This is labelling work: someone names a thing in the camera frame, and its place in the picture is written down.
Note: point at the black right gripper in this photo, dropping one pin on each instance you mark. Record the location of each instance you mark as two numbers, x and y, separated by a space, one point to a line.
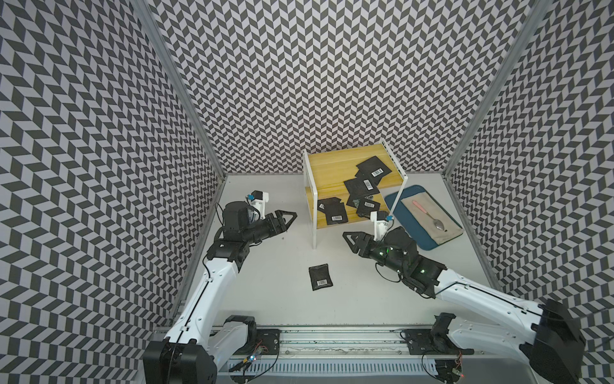
362 237

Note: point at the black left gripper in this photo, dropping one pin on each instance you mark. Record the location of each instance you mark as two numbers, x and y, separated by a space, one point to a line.
280 226

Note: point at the black tea bag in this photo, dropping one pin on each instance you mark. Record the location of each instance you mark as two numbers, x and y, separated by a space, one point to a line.
366 207
336 215
324 204
320 277
374 166
361 187

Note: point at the green label tea bag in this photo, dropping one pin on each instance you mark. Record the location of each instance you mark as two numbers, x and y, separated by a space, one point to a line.
375 180

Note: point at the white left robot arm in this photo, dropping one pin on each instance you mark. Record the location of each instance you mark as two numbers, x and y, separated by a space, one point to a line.
191 351

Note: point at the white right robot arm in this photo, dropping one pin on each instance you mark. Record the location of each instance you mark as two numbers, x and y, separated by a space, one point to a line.
544 336

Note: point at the blue tray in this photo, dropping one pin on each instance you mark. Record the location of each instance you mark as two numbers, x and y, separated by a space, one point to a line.
410 224

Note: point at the beige cloth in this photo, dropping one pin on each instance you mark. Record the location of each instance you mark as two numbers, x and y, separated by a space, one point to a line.
453 230

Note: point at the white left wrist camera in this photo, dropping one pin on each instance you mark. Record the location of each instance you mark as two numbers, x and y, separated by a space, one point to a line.
257 201

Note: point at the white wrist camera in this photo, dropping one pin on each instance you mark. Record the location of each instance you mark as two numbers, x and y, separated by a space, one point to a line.
257 201
382 221

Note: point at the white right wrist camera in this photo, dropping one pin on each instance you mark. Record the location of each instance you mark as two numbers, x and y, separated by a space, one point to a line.
382 221

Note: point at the wooden shelf white frame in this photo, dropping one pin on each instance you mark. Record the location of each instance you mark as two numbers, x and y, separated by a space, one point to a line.
352 175

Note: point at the pink handled metal spoon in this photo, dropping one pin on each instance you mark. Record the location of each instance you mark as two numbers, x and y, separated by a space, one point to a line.
436 222

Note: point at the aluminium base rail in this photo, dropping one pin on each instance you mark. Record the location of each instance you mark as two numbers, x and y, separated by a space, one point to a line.
353 352

